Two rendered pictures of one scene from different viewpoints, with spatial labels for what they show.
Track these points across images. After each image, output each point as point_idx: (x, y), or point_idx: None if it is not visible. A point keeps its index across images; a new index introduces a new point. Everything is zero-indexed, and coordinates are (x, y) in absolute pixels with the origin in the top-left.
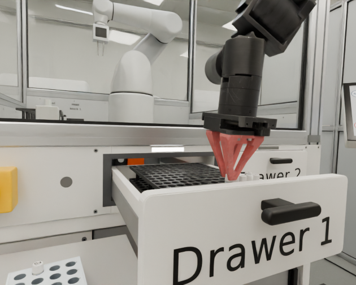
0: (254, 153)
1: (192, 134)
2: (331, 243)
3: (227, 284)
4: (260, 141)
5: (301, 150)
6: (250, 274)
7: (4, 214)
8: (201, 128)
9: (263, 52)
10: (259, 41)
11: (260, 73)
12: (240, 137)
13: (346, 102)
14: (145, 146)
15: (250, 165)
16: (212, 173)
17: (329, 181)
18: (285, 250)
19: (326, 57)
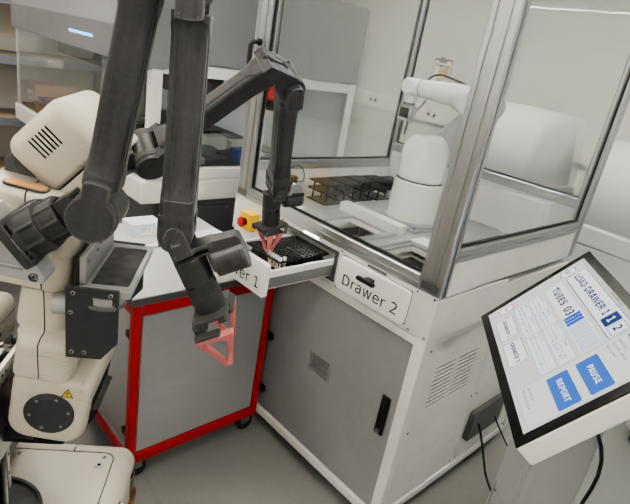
0: (356, 265)
1: (324, 231)
2: (257, 289)
3: None
4: (267, 238)
5: (411, 290)
6: (231, 273)
7: (254, 233)
8: (330, 229)
9: (267, 200)
10: (264, 195)
11: (266, 208)
12: (259, 232)
13: (546, 277)
14: (301, 227)
15: (352, 273)
16: (291, 253)
17: (258, 262)
18: (241, 275)
19: (464, 204)
